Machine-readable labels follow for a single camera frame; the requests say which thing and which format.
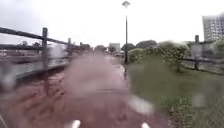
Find small pale building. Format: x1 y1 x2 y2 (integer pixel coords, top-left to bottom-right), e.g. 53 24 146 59
108 42 122 54

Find street lamp pole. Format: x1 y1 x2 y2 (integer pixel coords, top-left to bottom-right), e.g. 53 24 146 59
121 0 132 79

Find red brick path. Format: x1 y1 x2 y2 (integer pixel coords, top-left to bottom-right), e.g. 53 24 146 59
0 53 174 128

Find row of trees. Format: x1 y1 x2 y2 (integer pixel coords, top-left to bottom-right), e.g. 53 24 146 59
93 39 159 54

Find grass verge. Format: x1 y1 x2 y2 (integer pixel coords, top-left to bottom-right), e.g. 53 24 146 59
124 61 224 128

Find row of green bushes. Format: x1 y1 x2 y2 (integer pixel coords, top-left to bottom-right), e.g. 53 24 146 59
128 40 224 73

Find robot's own part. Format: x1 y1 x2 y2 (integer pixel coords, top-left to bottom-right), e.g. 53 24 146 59
140 122 151 128
70 119 82 128

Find tall grey building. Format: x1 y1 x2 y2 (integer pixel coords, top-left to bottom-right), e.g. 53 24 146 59
201 13 224 43

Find dark wooden rail fence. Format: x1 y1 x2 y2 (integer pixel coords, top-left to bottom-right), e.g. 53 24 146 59
181 34 224 76
0 26 93 91

